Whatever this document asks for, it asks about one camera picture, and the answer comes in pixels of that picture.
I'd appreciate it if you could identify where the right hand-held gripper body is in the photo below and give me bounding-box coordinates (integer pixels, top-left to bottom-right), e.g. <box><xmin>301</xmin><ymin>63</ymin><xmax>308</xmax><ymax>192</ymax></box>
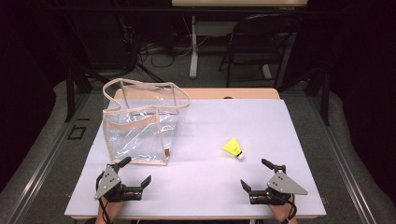
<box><xmin>248</xmin><ymin>164</ymin><xmax>309</xmax><ymax>205</ymax></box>

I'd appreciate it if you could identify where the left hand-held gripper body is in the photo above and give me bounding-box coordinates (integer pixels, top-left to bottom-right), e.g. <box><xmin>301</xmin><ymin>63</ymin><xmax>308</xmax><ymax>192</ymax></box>
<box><xmin>93</xmin><ymin>163</ymin><xmax>144</xmax><ymax>203</ymax></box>

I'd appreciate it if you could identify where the clear plastic tote bag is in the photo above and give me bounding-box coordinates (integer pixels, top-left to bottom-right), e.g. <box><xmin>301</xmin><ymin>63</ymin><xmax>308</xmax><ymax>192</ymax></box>
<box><xmin>102</xmin><ymin>77</ymin><xmax>191</xmax><ymax>166</ymax></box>

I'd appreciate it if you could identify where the yellow shuttlecock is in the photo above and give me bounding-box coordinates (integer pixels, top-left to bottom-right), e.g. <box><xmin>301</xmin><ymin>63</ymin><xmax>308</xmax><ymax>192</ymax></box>
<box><xmin>221</xmin><ymin>136</ymin><xmax>246</xmax><ymax>161</ymax></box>

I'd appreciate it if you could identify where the person's right hand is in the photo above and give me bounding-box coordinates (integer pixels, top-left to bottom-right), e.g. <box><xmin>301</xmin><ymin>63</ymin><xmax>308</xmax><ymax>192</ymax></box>
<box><xmin>268</xmin><ymin>194</ymin><xmax>299</xmax><ymax>224</ymax></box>

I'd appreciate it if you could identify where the person's left hand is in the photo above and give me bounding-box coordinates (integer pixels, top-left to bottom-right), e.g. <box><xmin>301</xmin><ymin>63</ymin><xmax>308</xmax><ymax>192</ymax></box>
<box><xmin>94</xmin><ymin>199</ymin><xmax>124</xmax><ymax>224</ymax></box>

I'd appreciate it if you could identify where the white table board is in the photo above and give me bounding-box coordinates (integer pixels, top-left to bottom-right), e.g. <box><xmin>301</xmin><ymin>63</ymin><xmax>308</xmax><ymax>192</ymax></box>
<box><xmin>64</xmin><ymin>98</ymin><xmax>327</xmax><ymax>218</ymax></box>

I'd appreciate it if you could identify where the black metal stand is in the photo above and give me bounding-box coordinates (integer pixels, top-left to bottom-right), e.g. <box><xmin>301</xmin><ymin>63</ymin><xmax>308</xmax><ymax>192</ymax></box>
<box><xmin>304</xmin><ymin>66</ymin><xmax>332</xmax><ymax>127</ymax></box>
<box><xmin>64</xmin><ymin>62</ymin><xmax>94</xmax><ymax>123</ymax></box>

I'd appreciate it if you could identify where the black folding chair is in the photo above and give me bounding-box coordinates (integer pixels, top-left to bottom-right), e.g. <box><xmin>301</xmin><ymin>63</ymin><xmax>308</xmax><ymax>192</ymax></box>
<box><xmin>219</xmin><ymin>13</ymin><xmax>301</xmax><ymax>90</ymax></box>

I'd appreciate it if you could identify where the white desk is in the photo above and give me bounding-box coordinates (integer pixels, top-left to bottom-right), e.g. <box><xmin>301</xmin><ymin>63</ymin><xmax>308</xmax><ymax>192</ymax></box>
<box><xmin>171</xmin><ymin>0</ymin><xmax>309</xmax><ymax>79</ymax></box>

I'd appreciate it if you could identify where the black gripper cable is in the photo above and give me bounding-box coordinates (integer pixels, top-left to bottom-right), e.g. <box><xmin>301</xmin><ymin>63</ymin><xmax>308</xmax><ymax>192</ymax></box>
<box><xmin>95</xmin><ymin>172</ymin><xmax>114</xmax><ymax>224</ymax></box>
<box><xmin>279</xmin><ymin>192</ymin><xmax>298</xmax><ymax>224</ymax></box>

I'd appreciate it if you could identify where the tangle of floor cables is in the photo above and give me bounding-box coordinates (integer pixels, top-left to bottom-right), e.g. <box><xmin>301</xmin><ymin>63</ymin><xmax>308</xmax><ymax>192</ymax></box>
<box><xmin>136</xmin><ymin>38</ymin><xmax>195</xmax><ymax>69</ymax></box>

